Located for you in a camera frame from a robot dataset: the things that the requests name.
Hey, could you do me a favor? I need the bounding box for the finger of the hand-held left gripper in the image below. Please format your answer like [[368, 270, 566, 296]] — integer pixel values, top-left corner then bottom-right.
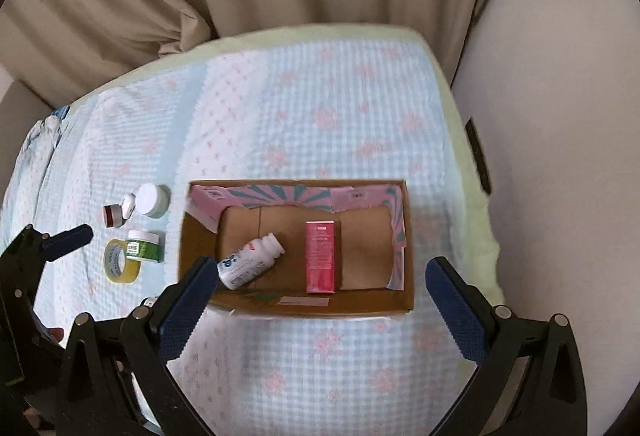
[[10, 224, 94, 267]]

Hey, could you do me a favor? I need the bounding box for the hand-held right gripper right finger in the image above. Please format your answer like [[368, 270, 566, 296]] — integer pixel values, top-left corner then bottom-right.
[[425, 257, 589, 436]]

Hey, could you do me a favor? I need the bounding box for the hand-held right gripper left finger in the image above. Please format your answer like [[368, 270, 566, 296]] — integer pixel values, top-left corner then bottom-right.
[[55, 257, 220, 436]]

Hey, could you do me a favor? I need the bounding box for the cardboard box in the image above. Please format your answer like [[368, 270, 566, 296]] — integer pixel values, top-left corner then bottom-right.
[[179, 179, 416, 317]]

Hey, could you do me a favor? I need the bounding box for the clear yellow tape roll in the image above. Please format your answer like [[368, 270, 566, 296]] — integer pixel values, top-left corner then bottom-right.
[[103, 239, 142, 285]]

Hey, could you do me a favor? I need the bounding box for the small dark red jar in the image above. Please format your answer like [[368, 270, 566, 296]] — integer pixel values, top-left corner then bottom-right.
[[103, 203, 126, 228]]

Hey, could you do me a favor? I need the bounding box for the green jar white lid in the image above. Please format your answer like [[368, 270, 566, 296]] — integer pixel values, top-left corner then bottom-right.
[[124, 229, 164, 263]]

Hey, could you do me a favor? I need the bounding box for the white plastic bottle blue print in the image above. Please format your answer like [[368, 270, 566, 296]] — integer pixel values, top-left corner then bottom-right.
[[217, 233, 286, 291]]

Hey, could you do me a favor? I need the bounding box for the light green bedsheet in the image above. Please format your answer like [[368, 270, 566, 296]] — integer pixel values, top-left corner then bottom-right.
[[95, 22, 507, 317]]

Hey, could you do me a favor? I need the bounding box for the white round jar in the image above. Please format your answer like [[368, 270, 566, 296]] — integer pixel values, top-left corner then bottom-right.
[[135, 183, 171, 219]]

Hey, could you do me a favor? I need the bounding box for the light denim cloth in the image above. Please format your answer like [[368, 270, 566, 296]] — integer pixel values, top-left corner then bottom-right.
[[20, 104, 70, 167]]

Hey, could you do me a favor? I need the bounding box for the pink red carton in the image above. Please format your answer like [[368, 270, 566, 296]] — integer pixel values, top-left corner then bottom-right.
[[305, 219, 337, 294]]

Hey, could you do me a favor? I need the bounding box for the blue checked floral blanket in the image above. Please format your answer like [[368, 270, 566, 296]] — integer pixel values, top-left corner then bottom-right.
[[0, 34, 493, 436]]

